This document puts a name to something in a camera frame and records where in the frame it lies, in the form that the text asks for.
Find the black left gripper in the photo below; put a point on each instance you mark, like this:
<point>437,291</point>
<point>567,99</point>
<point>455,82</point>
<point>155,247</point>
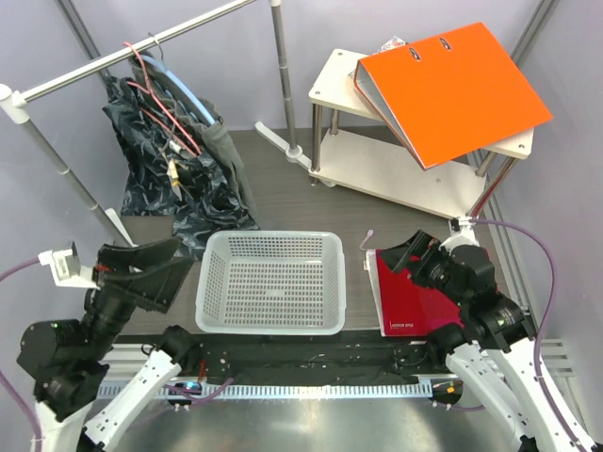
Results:
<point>153,286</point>

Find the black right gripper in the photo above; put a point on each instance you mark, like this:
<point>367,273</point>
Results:
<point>422,245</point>

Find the dark patterned shark shorts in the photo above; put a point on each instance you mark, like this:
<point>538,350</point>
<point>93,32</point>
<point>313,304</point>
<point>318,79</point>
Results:
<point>165,179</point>

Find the grey shorts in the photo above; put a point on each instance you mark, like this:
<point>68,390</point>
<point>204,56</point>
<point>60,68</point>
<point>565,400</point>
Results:
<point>221,147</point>

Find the pink hanger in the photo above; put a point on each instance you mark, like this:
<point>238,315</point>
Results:
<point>147,89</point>

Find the light blue hanger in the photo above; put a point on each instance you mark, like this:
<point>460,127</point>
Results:
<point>177,90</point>

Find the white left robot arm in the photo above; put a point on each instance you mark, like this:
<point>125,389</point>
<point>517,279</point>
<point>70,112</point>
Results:
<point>66,358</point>

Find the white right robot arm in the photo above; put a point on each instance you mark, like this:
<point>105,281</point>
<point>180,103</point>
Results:
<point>494,348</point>

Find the red folder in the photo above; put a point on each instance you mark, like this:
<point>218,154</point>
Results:
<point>403,308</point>

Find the white plastic basket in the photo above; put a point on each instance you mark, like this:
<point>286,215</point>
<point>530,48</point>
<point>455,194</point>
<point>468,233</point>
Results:
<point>272,283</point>

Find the white two-tier shelf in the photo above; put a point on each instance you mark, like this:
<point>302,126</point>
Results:
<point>385,170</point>

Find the patterned book under binder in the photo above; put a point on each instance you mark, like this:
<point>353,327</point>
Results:
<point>393,44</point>

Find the silver clothes rack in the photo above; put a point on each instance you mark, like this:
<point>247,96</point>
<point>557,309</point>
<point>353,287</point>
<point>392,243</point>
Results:
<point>14,102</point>

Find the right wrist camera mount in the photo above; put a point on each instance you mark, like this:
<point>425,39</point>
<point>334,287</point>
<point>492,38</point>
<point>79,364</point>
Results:
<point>461,233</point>

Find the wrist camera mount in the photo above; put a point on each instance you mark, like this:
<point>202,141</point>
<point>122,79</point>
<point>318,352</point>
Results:
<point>461,233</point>
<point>66,268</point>

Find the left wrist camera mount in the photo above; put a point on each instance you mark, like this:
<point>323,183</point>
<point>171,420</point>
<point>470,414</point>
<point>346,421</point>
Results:
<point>66,268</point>

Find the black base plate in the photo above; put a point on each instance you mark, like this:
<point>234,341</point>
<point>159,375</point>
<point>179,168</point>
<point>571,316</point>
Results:
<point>361,357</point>

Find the white cable duct strip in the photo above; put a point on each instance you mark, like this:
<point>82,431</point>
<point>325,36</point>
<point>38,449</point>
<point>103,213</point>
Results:
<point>423,389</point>

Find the orange ring binder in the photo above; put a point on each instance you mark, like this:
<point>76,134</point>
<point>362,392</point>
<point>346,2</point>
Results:
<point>450,94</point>

